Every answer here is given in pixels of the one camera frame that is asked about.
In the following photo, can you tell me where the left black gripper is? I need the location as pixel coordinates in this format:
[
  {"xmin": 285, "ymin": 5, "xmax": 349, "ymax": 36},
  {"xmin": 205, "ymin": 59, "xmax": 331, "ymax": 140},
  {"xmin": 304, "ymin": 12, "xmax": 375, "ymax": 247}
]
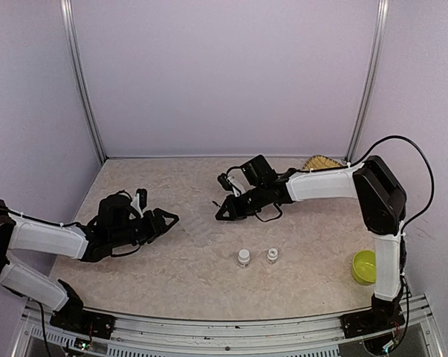
[{"xmin": 110, "ymin": 208, "xmax": 179, "ymax": 248}]

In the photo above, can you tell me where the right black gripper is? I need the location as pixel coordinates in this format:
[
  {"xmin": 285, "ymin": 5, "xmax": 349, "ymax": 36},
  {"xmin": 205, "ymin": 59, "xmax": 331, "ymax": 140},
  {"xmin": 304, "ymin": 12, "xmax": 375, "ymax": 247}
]
[{"xmin": 215, "ymin": 184, "xmax": 267, "ymax": 221}]

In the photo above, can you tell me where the clear plastic pill organizer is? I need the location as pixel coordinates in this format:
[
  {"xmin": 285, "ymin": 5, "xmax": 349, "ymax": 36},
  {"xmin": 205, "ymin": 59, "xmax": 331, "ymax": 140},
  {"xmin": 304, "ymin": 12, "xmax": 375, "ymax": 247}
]
[{"xmin": 181, "ymin": 204, "xmax": 214, "ymax": 248}]

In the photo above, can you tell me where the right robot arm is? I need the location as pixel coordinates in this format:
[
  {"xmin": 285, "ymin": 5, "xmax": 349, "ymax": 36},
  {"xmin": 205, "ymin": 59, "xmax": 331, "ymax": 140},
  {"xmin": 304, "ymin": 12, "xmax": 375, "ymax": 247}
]
[{"xmin": 215, "ymin": 155, "xmax": 406, "ymax": 330}]

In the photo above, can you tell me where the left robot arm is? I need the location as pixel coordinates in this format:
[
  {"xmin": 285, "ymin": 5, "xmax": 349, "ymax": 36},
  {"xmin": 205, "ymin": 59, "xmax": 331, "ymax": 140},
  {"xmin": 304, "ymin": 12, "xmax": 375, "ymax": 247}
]
[{"xmin": 0, "ymin": 189, "xmax": 179, "ymax": 331}]

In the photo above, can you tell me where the white pill bottle left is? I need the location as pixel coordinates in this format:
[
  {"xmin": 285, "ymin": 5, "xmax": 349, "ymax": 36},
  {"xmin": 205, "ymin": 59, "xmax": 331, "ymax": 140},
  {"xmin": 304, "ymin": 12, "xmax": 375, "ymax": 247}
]
[{"xmin": 237, "ymin": 248, "xmax": 250, "ymax": 268}]

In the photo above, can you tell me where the white pill bottle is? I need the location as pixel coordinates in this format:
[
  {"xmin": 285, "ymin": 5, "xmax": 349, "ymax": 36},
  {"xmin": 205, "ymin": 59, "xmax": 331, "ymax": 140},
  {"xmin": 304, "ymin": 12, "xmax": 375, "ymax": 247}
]
[
  {"xmin": 267, "ymin": 248, "xmax": 279, "ymax": 264},
  {"xmin": 237, "ymin": 248, "xmax": 250, "ymax": 268}
]

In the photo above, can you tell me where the white pill bottle right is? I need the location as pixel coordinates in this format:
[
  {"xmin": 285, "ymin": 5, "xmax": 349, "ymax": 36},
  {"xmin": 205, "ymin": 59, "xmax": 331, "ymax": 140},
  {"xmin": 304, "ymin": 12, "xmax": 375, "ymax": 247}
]
[{"xmin": 267, "ymin": 248, "xmax": 279, "ymax": 264}]

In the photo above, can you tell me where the woven bamboo tray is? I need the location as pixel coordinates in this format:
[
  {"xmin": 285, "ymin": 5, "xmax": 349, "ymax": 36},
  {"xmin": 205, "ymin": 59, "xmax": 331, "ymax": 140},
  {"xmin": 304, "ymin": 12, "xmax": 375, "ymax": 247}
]
[{"xmin": 302, "ymin": 155, "xmax": 343, "ymax": 172}]

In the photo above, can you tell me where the lime green bowl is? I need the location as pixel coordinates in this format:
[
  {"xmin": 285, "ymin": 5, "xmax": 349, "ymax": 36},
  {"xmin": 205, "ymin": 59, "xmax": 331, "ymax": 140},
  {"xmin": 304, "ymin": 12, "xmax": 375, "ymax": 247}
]
[{"xmin": 351, "ymin": 250, "xmax": 376, "ymax": 286}]

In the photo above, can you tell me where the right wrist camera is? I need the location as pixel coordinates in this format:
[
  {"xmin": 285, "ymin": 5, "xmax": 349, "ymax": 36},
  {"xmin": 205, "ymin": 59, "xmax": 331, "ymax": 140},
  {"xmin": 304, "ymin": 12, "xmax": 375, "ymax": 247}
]
[{"xmin": 217, "ymin": 173, "xmax": 246, "ymax": 197}]

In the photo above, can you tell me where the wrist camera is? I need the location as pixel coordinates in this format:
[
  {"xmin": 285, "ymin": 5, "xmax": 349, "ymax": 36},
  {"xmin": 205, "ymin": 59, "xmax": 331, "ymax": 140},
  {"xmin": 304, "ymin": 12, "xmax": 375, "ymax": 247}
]
[
  {"xmin": 217, "ymin": 173, "xmax": 246, "ymax": 197},
  {"xmin": 131, "ymin": 188, "xmax": 148, "ymax": 217}
]

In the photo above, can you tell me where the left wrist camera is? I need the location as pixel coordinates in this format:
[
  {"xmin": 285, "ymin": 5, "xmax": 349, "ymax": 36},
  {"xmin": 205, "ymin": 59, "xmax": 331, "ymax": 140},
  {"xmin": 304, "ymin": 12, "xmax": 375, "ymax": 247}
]
[{"xmin": 131, "ymin": 188, "xmax": 148, "ymax": 217}]

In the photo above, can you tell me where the front aluminium rail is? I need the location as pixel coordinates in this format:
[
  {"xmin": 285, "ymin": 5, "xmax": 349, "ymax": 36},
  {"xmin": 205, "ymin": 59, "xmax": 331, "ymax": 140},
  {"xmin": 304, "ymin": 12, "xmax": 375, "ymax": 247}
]
[{"xmin": 8, "ymin": 295, "xmax": 447, "ymax": 356}]

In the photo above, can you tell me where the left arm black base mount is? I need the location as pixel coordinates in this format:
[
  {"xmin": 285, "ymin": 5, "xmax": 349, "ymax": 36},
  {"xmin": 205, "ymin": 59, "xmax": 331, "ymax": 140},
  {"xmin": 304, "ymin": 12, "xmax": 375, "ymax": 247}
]
[{"xmin": 50, "ymin": 298, "xmax": 116, "ymax": 340}]

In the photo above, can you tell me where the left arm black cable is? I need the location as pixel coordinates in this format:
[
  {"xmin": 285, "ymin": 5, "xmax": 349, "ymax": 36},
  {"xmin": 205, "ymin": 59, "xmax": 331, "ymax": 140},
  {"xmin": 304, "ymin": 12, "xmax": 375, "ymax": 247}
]
[{"xmin": 0, "ymin": 206, "xmax": 83, "ymax": 230}]

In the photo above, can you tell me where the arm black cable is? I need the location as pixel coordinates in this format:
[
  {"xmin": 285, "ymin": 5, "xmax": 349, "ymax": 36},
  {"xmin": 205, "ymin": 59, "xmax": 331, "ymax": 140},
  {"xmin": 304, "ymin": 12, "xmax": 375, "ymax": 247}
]
[
  {"xmin": 344, "ymin": 135, "xmax": 435, "ymax": 228},
  {"xmin": 0, "ymin": 206, "xmax": 83, "ymax": 230}
]

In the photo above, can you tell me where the right aluminium frame post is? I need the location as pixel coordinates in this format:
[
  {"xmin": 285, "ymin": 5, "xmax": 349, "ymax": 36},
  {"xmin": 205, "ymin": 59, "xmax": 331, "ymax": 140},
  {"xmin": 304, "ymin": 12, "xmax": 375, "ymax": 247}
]
[{"xmin": 345, "ymin": 0, "xmax": 389, "ymax": 162}]

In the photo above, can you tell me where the aluminium frame post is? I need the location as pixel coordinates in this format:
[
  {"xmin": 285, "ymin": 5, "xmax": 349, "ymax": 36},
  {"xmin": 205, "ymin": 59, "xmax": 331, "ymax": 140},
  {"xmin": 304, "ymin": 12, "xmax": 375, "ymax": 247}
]
[
  {"xmin": 345, "ymin": 0, "xmax": 389, "ymax": 162},
  {"xmin": 60, "ymin": 0, "xmax": 108, "ymax": 166}
]

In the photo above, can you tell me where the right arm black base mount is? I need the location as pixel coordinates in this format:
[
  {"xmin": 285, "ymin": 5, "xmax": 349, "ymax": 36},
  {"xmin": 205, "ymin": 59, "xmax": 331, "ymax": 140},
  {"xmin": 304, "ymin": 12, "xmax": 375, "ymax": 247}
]
[{"xmin": 340, "ymin": 295, "xmax": 405, "ymax": 338}]

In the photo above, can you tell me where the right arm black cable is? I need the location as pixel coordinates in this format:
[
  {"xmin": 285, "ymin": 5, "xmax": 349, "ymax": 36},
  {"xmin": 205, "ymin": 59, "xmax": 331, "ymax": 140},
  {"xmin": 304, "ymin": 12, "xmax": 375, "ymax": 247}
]
[{"xmin": 344, "ymin": 135, "xmax": 435, "ymax": 228}]

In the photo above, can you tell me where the left aluminium frame post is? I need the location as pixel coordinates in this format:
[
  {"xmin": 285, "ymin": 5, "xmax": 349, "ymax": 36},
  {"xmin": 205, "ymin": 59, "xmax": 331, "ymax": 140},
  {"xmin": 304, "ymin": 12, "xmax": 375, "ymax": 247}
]
[{"xmin": 60, "ymin": 0, "xmax": 108, "ymax": 166}]

